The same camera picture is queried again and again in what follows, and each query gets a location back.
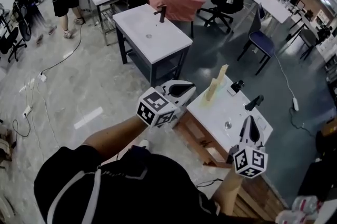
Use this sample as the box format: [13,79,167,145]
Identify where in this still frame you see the white table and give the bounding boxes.
[248,0,299,25]

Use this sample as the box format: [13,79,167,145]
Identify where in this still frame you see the black swivel chair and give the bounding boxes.
[0,11,28,63]

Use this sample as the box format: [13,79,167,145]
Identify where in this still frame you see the small black bottle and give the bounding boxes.
[231,80,245,92]

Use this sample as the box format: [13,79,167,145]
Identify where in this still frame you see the blue chair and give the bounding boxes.
[237,3,276,76]

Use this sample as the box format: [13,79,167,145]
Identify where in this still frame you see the white sink top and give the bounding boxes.
[186,77,274,155]

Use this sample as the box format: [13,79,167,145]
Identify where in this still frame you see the grey chair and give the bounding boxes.
[299,28,320,61]

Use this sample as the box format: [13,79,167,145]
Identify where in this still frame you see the black faucet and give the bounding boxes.
[244,94,264,112]

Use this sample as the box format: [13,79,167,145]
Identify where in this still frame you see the looped black cable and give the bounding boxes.
[11,118,32,148]

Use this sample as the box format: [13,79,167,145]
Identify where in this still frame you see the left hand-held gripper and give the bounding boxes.
[136,80,197,128]

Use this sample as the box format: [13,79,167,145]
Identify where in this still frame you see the wooden sink cabinet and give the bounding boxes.
[172,109,289,222]

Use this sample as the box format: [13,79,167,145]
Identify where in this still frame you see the white sink on dark frame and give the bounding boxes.
[112,3,194,88]

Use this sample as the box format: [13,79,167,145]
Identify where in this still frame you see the person's left forearm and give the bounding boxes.
[81,114,148,163]

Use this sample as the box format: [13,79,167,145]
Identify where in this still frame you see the person's black shirt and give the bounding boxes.
[33,144,266,224]

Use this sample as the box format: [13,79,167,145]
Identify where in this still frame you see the long black floor cable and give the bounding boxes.
[41,21,83,75]

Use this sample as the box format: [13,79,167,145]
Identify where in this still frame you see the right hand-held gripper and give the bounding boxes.
[228,115,269,179]

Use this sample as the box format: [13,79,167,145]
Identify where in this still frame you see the dark bronze faucet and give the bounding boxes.
[153,5,167,24]

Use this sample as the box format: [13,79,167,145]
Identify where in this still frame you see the white pink sneakers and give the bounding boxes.
[275,195,324,224]

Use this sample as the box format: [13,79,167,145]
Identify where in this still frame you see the white cable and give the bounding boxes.
[273,52,296,100]

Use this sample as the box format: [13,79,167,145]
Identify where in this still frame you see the person's right forearm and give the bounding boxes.
[210,171,243,216]

